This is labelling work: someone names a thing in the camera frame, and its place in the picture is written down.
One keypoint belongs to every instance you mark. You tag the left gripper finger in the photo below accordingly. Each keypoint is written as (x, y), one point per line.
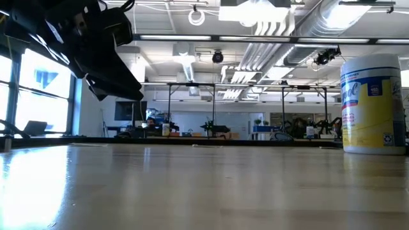
(118, 80)
(99, 94)

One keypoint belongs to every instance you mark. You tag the green striped bandage packet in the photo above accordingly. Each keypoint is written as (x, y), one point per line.
(89, 144)

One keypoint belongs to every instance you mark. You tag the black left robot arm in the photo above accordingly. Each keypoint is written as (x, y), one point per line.
(19, 6)

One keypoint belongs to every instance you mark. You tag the person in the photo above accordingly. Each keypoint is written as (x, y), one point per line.
(150, 121)

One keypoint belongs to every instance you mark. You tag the small distant Lysol canister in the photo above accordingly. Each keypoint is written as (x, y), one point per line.
(165, 129)

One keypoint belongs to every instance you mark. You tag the grey laptop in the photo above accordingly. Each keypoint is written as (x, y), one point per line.
(35, 127)

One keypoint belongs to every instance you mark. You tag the small orange box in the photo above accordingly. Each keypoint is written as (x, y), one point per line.
(174, 134)
(196, 134)

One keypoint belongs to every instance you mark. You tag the black overhead light bar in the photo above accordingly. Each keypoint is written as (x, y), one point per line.
(215, 38)

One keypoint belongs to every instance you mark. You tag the cardboard box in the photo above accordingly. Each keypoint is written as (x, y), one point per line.
(231, 135)

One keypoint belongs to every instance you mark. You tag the small green plant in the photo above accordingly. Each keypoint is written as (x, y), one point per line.
(257, 122)
(266, 122)

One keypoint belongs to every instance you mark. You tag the white ceiling light panel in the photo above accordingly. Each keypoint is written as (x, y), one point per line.
(254, 12)

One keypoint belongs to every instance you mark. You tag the blue storage bin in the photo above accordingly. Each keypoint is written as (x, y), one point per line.
(265, 128)

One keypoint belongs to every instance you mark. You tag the black chair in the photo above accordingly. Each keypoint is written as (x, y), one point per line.
(281, 136)

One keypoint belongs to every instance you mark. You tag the small distant white canister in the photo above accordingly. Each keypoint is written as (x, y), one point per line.
(310, 131)

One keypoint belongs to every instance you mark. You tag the yellow white Lysol wipes canister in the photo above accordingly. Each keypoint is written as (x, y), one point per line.
(372, 105)

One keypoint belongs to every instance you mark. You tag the dark wall monitor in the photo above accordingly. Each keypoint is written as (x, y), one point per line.
(128, 110)

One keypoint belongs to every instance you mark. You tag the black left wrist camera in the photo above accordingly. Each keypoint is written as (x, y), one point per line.
(118, 27)

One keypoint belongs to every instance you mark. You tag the black station frame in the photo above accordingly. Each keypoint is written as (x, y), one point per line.
(169, 102)
(283, 105)

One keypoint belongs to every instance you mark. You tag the black table frame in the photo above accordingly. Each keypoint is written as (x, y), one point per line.
(159, 140)

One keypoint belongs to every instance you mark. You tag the black overhead camera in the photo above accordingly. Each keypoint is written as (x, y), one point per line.
(218, 57)

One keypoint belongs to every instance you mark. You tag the aluminium frame post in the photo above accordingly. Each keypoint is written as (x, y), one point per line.
(7, 143)

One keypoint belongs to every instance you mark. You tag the silver ventilation duct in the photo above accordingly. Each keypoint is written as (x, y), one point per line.
(319, 22)

